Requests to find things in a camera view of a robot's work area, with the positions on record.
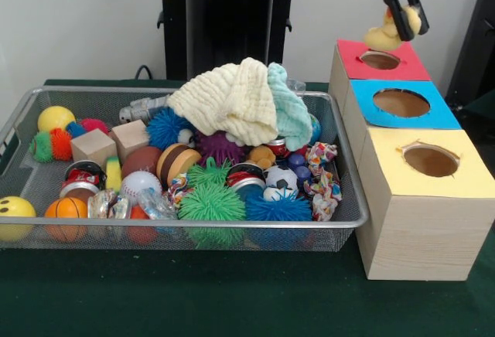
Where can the yellow duck plush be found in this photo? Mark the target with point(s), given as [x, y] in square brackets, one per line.
[381, 39]

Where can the light blue cloth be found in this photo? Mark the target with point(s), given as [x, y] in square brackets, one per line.
[290, 113]

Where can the cream white waffle cloth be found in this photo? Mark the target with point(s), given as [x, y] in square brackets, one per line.
[232, 109]

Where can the wooden box with three holes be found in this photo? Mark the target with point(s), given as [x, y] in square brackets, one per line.
[417, 236]

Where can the black upright panel stand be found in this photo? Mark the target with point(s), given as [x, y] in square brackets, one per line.
[475, 43]

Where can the dark green side tablecloth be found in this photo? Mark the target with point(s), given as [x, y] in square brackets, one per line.
[483, 120]

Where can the small soccer ball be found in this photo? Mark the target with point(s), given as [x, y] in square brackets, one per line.
[280, 178]

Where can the blue spiky ball with eyes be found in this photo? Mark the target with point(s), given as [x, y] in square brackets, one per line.
[278, 209]

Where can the toy hamburger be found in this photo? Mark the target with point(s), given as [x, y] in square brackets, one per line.
[178, 161]

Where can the large green spiky ball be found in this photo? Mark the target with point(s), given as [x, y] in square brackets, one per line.
[212, 205]

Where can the plain wooden cube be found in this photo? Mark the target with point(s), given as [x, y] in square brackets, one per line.
[131, 140]

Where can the multicoloured spiky caterpillar toy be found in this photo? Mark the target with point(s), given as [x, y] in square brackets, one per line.
[60, 145]

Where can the small orange basketball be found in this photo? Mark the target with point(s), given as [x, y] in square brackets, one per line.
[65, 209]

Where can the yellow foam ball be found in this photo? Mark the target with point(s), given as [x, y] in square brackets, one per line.
[15, 209]

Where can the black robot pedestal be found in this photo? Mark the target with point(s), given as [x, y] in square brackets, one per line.
[232, 24]

